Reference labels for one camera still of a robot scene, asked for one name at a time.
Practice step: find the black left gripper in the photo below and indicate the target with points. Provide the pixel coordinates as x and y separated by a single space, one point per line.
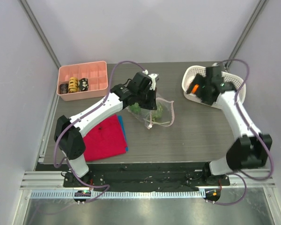
151 105

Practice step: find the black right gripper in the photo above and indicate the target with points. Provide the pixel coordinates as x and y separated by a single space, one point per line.
200 85

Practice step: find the clear zip top bag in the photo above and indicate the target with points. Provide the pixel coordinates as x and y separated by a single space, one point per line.
145 115

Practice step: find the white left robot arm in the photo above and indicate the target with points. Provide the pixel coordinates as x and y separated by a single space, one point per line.
69 132

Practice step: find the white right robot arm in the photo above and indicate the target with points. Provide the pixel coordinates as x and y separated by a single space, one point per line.
250 149

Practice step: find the green fake lettuce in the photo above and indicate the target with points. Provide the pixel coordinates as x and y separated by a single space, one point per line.
135 109

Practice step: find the white perforated plastic basket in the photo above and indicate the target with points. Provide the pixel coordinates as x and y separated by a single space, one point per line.
231 89

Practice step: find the blue folded cloth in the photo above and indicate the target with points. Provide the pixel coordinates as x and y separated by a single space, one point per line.
121 144

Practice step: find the pink compartment tray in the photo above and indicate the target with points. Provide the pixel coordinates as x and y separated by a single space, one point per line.
95 72

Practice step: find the red folded cloth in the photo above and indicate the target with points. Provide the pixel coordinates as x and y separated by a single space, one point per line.
101 141

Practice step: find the black white patterned item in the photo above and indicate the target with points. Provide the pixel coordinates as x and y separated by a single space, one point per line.
83 84

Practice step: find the yellow spiral item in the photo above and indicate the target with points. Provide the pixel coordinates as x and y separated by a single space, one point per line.
73 85

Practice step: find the dark brown round item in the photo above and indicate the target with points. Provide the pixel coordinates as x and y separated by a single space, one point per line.
63 88

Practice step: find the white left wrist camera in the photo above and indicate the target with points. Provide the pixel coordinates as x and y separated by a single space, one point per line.
154 79

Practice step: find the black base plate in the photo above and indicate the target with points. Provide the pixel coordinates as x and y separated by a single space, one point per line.
153 177

